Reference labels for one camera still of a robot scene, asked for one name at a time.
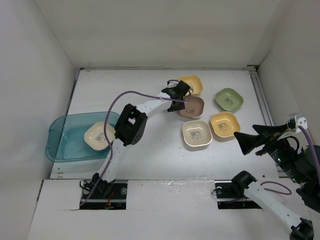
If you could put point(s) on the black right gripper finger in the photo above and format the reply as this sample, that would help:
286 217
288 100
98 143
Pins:
248 142
265 130

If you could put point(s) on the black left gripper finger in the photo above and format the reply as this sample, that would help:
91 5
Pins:
179 104
171 108

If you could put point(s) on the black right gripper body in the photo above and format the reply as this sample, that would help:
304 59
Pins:
283 153

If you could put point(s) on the brown panda plate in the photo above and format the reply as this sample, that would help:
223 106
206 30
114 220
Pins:
193 108

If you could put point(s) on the yellow panda plate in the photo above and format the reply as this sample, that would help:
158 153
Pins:
224 124
194 82

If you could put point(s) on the cream panda plate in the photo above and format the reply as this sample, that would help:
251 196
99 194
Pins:
94 137
196 135

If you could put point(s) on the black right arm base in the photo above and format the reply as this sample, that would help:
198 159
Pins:
230 193

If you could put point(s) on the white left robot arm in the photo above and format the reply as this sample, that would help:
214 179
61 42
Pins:
130 127

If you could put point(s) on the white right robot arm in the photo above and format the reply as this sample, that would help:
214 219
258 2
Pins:
217 162

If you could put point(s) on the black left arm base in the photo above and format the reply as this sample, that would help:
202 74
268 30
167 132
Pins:
106 196

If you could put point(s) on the teal transparent plastic bin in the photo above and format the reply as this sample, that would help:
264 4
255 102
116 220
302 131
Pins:
66 138

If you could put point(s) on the green panda plate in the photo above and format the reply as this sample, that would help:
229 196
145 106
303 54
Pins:
229 99

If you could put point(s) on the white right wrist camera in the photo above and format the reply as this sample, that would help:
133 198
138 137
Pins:
295 121

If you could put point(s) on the aluminium rail frame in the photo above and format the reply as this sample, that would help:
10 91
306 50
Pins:
97 87

